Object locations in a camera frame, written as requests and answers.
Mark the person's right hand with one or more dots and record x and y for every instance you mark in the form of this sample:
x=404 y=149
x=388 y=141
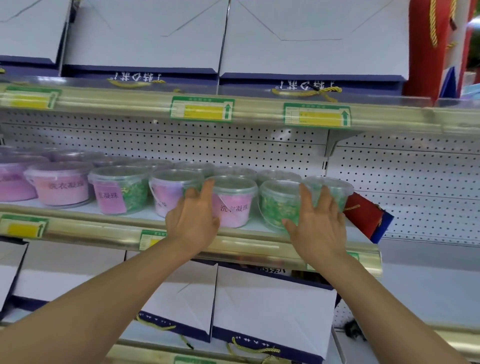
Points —
x=322 y=236

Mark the person's left hand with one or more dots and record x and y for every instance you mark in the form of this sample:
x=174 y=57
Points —
x=191 y=228

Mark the person's right middle finger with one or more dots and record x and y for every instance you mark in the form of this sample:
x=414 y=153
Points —
x=322 y=200

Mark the person's right thumb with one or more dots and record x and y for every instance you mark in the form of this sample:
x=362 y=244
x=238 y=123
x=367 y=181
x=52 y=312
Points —
x=290 y=227

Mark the person's right little finger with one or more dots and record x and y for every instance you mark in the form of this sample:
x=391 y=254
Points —
x=342 y=221

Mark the clear tub of green beads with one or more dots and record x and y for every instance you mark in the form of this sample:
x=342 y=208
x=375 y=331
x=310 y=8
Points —
x=275 y=206

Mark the clear tub of pink beads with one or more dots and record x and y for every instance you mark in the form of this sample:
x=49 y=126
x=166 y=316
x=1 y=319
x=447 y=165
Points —
x=234 y=210

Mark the person's right forearm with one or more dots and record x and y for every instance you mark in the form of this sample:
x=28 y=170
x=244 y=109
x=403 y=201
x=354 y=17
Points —
x=375 y=318

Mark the person's left forearm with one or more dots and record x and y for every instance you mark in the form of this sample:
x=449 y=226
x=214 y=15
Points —
x=93 y=311

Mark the red and blue gift bag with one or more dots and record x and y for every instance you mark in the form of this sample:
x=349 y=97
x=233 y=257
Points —
x=369 y=217

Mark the white pegboard back panel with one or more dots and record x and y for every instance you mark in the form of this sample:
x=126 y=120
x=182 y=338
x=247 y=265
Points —
x=412 y=187

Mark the green yellow price label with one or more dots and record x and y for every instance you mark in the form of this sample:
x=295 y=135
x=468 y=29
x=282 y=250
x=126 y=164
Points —
x=193 y=360
x=202 y=109
x=22 y=227
x=30 y=98
x=148 y=240
x=317 y=115

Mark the white paper gift bag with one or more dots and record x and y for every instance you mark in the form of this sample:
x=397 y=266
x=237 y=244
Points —
x=270 y=311
x=9 y=270
x=315 y=37
x=142 y=33
x=30 y=26
x=187 y=296
x=67 y=270

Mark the small black object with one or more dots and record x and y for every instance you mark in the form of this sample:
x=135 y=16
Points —
x=354 y=330

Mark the tall red gift box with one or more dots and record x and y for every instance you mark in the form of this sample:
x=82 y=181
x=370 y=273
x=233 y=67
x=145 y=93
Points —
x=423 y=48

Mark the row of lidded plastic containers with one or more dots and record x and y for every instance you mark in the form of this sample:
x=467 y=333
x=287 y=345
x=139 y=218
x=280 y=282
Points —
x=60 y=187

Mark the white metal shelf bracket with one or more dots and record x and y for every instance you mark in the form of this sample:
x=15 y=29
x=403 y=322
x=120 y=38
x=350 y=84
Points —
x=335 y=139

